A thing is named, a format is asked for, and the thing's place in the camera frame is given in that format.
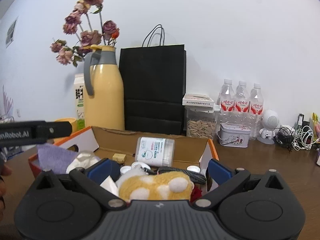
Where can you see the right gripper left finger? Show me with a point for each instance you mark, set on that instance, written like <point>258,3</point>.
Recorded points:
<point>90,180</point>

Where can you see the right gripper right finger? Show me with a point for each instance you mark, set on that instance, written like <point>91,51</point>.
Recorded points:
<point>229,182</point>

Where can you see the purple knitted cloth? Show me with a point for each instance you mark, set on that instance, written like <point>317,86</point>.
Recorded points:
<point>54,158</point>

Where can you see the small yellow block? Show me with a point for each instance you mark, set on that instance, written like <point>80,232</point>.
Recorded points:
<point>118,157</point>

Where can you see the white jar lid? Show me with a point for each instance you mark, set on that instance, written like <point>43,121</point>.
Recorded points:
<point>193,168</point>

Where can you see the red artificial rose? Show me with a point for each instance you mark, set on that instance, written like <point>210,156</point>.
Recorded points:
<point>195,194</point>

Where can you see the white cloth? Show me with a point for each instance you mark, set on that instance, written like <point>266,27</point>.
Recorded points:
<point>84,159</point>

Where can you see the white and yellow plush toy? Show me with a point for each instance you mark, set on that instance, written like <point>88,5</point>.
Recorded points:
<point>138,185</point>

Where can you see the white tissue pack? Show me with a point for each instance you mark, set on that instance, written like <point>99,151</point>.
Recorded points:
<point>156,152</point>

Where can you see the navy blue pouch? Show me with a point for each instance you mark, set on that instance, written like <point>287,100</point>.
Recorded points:
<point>115,170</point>

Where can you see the person left hand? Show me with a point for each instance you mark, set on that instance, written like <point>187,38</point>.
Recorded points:
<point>5,171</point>

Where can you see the white round lid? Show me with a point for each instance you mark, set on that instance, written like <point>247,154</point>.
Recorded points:
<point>124,169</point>

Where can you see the small grey tin box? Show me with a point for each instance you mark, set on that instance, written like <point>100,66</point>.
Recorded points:
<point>233,135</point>

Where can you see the small round white tin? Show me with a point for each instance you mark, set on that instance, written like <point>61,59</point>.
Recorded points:
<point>138,165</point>

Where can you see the red cardboard box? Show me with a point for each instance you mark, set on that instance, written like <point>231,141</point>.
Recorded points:
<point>106,142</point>

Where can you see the white robot figurine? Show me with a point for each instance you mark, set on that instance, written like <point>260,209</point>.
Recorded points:
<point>269,122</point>

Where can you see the left water bottle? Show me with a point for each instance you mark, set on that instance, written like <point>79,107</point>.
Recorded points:
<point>226,102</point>

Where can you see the water bottle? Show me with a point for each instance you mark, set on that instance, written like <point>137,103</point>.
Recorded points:
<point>226,102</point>
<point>255,110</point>
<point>242,104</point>

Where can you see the clear snack container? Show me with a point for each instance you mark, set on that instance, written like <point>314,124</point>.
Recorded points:
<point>201,121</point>

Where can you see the right water bottle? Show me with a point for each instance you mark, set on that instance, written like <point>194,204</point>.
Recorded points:
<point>255,110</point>

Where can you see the middle water bottle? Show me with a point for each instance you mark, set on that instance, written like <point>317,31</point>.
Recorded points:
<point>242,104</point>

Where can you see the purple tissue box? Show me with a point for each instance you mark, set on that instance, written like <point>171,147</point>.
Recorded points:
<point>318,157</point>

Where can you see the black charger adapter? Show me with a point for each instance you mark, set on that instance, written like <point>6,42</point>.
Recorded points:
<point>301,123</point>

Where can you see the white milk carton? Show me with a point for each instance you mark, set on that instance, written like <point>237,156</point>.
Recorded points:
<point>79,88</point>

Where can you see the white flat box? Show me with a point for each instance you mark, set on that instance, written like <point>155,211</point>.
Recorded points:
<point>197,100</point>

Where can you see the colourful snack packet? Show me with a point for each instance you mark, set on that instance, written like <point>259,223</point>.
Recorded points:
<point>316,127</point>

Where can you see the yellow thermos jug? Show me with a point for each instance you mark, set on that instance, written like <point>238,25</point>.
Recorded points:
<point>104,89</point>

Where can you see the dried pink flower bouquet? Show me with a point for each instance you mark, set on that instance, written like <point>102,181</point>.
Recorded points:
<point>85,22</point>

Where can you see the black paper bag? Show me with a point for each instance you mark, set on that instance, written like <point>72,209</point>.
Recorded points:
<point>154,78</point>

